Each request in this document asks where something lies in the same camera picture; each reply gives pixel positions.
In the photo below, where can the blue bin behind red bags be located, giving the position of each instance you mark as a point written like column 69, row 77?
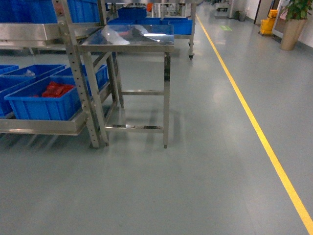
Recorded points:
column 101, row 76

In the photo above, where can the red bubble wrap bags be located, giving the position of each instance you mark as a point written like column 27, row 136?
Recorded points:
column 55, row 90

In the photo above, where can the stainless steel flow rack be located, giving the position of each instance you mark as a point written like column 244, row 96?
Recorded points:
column 35, row 35

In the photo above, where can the background steel cart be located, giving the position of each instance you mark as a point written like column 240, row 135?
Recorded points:
column 180, row 14

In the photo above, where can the plant in tan planter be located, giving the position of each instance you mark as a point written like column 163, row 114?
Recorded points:
column 297, row 12

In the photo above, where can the blue bin behind empty one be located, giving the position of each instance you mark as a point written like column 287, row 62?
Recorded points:
column 37, row 70

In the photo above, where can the stainless steel side table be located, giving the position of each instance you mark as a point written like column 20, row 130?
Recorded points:
column 98, row 48

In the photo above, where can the far left blue bin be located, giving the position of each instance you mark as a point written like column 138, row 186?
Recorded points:
column 7, row 68

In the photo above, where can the yellow mop bucket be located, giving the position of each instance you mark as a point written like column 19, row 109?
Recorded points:
column 267, row 24

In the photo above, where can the empty blue bin front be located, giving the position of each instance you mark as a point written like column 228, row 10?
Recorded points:
column 10, row 84

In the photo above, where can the blue bin with red bags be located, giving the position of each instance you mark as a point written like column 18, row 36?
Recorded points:
column 43, row 108

